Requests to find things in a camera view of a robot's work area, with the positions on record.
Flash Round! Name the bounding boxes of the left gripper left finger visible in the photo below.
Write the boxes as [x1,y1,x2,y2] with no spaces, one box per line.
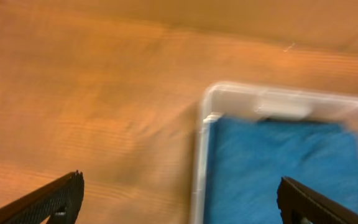
[0,170,85,224]

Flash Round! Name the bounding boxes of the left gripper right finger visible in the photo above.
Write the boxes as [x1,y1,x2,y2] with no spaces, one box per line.
[277,177,358,224]

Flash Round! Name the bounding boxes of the clear plastic storage bin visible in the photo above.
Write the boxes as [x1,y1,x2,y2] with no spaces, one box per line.
[189,82,358,224]

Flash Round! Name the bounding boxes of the blue denim jeans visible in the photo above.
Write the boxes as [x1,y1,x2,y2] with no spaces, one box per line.
[204,117,358,224]

